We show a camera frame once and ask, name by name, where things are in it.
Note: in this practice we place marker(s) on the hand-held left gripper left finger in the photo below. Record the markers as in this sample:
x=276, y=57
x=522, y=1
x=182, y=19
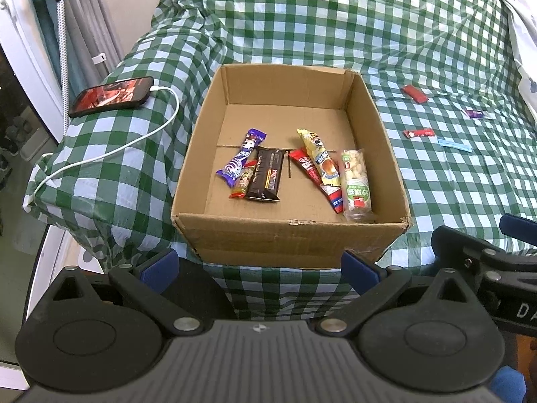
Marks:
x=160, y=269

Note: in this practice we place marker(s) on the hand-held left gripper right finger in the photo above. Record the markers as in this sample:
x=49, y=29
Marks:
x=360, y=272

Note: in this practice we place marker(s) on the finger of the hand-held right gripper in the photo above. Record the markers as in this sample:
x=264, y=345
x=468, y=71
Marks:
x=455, y=245
x=520, y=227

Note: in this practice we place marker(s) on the clear rice cracker packet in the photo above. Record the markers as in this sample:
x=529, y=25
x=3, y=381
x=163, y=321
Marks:
x=356, y=184

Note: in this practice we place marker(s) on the brown cardboard box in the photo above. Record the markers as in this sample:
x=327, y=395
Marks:
x=272, y=241

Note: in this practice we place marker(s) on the small red-green snack packet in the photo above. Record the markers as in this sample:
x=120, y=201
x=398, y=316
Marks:
x=241, y=185

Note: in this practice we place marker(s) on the red snack packet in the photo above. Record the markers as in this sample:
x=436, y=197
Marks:
x=303, y=163

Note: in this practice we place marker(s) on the yellow snack packet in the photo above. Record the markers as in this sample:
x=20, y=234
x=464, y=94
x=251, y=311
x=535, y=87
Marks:
x=319, y=155

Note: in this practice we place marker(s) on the dark brown chocolate bar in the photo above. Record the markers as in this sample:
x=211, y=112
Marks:
x=264, y=174

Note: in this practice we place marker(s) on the purple snack packet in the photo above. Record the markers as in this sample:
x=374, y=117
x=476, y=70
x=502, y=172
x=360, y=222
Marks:
x=241, y=153

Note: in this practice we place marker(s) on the person's blue clothing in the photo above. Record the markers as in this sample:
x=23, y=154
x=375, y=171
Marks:
x=507, y=384

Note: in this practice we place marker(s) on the light blue snack stick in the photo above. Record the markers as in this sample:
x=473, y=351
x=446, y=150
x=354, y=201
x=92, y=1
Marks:
x=454, y=145

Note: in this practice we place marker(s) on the thin red snack stick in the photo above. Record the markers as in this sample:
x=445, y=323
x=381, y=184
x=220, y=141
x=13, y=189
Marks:
x=418, y=133

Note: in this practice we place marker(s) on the small purple candy packet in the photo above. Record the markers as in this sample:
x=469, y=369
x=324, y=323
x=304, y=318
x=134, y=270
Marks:
x=476, y=113

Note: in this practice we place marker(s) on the small red square packet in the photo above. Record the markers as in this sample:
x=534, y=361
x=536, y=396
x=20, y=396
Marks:
x=414, y=94

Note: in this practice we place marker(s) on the black smartphone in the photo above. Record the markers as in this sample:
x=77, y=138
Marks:
x=111, y=96

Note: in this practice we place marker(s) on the grey shoes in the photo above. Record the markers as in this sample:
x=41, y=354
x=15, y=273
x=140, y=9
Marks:
x=10, y=142

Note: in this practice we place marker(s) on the white curtain clip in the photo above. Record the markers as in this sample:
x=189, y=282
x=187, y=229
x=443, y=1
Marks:
x=98, y=57

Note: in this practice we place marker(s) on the green checkered cloth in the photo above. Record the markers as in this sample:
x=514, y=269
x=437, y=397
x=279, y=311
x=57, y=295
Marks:
x=335, y=21

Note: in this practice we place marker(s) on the white door frame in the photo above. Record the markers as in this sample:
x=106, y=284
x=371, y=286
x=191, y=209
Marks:
x=29, y=63

